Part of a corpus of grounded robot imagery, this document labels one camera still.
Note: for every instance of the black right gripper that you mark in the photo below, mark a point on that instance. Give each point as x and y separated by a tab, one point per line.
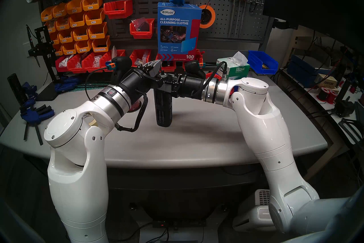
189	87

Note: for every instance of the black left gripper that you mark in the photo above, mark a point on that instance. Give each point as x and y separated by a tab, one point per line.
135	84

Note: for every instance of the black screwdriver bit case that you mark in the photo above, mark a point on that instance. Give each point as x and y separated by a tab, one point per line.
163	111

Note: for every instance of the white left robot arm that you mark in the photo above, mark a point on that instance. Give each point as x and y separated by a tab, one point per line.
76	188

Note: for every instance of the grey robot base stand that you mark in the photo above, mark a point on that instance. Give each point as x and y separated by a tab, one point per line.
182	235

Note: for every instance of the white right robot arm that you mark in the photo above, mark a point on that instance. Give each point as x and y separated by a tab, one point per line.
270	137

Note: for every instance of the clear plastic bag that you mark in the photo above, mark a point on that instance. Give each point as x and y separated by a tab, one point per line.
145	58
140	24

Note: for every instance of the red parts bin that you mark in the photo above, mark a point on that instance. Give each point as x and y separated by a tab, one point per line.
103	64
61	68
74	67
131	63
142	35
199	56
216	75
170	67
118	11
91	68

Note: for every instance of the white paper packet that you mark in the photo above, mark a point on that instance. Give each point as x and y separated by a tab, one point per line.
114	52

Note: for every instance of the blue cleaning cloths box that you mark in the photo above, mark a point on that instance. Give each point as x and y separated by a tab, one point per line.
176	17

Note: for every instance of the yellow parts bin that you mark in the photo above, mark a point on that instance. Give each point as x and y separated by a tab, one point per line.
54	38
83	47
47	15
80	34
69	49
58	51
92	3
59	11
76	21
74	7
101	45
94	17
51	27
66	37
62	24
97	31

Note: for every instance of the green white tissue box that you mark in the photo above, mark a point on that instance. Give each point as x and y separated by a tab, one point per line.
239	70

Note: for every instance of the green cutting mat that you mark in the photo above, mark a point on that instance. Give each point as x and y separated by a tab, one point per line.
85	87

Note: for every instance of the orange tape roll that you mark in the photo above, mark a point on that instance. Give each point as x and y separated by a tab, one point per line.
213	21

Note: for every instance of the beige masking tape roll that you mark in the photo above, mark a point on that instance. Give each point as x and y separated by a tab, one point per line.
91	123

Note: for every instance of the blue bar clamp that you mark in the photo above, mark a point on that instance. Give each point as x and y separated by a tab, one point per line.
28	103
66	83
38	116
30	88

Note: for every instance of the large blue parts bin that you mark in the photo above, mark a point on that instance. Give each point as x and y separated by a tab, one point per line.
256	61

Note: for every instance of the black clamp stand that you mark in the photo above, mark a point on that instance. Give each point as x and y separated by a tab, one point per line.
48	57

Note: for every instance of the black carabiner hook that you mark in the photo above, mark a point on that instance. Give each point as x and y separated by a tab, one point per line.
251	9

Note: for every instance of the dark blue storage crate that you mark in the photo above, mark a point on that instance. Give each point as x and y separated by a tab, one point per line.
301	73

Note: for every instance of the tall black cylinder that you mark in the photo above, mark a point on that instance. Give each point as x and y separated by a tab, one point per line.
15	88

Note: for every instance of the black power strip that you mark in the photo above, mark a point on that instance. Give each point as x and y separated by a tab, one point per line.
176	224

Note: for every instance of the white floor appliance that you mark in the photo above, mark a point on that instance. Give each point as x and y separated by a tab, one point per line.
250	216

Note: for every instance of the small cardboard box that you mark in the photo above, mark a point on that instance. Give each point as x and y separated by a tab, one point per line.
327	83

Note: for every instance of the side desk wooden legs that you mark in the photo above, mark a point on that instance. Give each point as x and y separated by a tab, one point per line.
324	161

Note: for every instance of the black power adapter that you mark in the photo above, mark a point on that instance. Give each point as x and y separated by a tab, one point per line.
344	108

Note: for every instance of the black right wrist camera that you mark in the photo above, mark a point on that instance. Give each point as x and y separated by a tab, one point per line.
193	66

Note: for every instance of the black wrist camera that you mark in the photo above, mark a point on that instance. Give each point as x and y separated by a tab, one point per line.
122	64
193	66

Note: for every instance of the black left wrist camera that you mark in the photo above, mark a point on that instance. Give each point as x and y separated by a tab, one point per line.
122	64

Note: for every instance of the dark grey pegboard wall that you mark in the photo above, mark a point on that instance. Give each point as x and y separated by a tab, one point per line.
216	17

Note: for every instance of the black monitor mount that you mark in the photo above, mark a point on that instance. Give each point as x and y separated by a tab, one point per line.
281	23

